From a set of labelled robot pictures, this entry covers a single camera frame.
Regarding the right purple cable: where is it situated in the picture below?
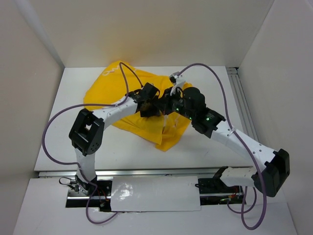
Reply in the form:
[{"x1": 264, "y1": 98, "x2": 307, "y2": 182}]
[{"x1": 175, "y1": 63, "x2": 268, "y2": 230}]

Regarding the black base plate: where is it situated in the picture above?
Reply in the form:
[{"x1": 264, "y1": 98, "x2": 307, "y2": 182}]
[
  {"x1": 195, "y1": 178, "x2": 244, "y2": 206},
  {"x1": 64, "y1": 179, "x2": 112, "y2": 212}
]

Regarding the yellow pillowcase with white print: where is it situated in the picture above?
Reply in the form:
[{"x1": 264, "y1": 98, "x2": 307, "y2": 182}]
[{"x1": 83, "y1": 61, "x2": 190, "y2": 151}]

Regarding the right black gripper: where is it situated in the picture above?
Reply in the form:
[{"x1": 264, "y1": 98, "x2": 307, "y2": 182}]
[{"x1": 153, "y1": 86, "x2": 195, "y2": 120}]

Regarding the aluminium rail front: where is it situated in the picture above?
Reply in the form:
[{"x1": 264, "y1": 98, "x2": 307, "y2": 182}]
[{"x1": 38, "y1": 167, "x2": 221, "y2": 178}]

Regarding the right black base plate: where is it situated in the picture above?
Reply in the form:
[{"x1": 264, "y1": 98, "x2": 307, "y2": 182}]
[{"x1": 195, "y1": 178, "x2": 244, "y2": 206}]

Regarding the purple cable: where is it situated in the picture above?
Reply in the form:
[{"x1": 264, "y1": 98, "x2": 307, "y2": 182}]
[
  {"x1": 41, "y1": 62, "x2": 145, "y2": 225},
  {"x1": 175, "y1": 63, "x2": 268, "y2": 230}
]

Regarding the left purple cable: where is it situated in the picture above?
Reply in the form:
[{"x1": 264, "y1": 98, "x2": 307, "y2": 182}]
[{"x1": 41, "y1": 62, "x2": 145, "y2": 225}]

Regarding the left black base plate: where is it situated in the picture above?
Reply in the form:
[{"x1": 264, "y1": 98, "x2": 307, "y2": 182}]
[{"x1": 64, "y1": 179, "x2": 112, "y2": 212}]

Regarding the white cover plate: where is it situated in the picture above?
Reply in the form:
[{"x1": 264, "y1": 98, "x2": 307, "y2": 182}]
[{"x1": 111, "y1": 176, "x2": 201, "y2": 212}]

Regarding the aluminium rail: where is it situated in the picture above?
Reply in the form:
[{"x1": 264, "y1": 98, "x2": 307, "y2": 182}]
[
  {"x1": 226, "y1": 67, "x2": 259, "y2": 142},
  {"x1": 38, "y1": 167, "x2": 221, "y2": 178}
]

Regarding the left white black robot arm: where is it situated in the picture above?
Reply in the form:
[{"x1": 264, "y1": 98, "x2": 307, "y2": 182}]
[{"x1": 69, "y1": 83, "x2": 160, "y2": 195}]

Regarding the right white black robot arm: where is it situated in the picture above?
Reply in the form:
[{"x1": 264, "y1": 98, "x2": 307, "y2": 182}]
[{"x1": 155, "y1": 87, "x2": 290, "y2": 197}]

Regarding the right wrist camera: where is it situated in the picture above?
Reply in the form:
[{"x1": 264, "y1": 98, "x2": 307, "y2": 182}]
[{"x1": 169, "y1": 72, "x2": 186, "y2": 96}]

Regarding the aluminium rail right side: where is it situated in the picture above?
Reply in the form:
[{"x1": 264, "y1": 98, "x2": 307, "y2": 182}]
[{"x1": 226, "y1": 67, "x2": 259, "y2": 142}]

